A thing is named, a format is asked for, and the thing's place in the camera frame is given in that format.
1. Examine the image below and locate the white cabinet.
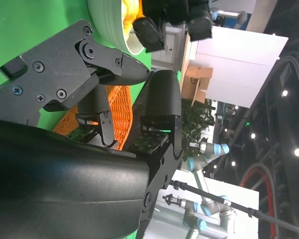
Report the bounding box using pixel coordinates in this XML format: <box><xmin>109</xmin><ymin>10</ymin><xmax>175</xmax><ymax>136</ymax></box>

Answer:
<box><xmin>144</xmin><ymin>170</ymin><xmax>260</xmax><ymax>239</ymax></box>

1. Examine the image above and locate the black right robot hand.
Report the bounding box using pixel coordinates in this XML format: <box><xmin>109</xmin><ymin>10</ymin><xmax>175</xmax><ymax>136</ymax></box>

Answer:
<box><xmin>0</xmin><ymin>19</ymin><xmax>184</xmax><ymax>239</ymax></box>

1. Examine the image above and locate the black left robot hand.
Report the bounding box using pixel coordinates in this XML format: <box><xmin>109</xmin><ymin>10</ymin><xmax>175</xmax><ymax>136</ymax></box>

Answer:
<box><xmin>133</xmin><ymin>0</ymin><xmax>214</xmax><ymax>53</ymax></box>

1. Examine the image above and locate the green leafy plant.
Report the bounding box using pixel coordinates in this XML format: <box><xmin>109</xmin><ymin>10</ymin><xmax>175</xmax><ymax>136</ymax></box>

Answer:
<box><xmin>180</xmin><ymin>98</ymin><xmax>215</xmax><ymax>160</ymax></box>

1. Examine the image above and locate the white partition panel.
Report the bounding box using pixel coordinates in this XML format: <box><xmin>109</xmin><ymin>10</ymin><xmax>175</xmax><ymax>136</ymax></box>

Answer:
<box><xmin>189</xmin><ymin>24</ymin><xmax>289</xmax><ymax>109</ymax></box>

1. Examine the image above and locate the brown cardboard box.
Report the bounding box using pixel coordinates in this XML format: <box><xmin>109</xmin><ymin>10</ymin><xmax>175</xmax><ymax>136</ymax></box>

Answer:
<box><xmin>180</xmin><ymin>64</ymin><xmax>214</xmax><ymax>105</ymax></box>

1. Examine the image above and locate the black tripod pole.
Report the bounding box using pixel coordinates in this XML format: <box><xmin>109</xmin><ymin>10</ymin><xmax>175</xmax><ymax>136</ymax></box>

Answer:
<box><xmin>169</xmin><ymin>180</ymin><xmax>299</xmax><ymax>236</ymax></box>

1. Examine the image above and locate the green tablecloth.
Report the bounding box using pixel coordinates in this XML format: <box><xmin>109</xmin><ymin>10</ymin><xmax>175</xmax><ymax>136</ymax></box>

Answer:
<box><xmin>0</xmin><ymin>0</ymin><xmax>184</xmax><ymax>239</ymax></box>

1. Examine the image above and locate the red cable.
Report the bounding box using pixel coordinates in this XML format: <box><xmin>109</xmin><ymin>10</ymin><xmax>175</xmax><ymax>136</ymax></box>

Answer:
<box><xmin>240</xmin><ymin>164</ymin><xmax>276</xmax><ymax>239</ymax></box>

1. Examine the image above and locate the orange wicker basket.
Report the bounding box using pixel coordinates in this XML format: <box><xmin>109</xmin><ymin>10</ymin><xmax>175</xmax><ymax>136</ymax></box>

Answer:
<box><xmin>53</xmin><ymin>84</ymin><xmax>134</xmax><ymax>151</ymax></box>

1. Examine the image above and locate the pale green bowl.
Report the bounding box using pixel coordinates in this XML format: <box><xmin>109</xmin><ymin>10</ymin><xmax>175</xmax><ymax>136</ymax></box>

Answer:
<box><xmin>86</xmin><ymin>0</ymin><xmax>147</xmax><ymax>55</ymax></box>

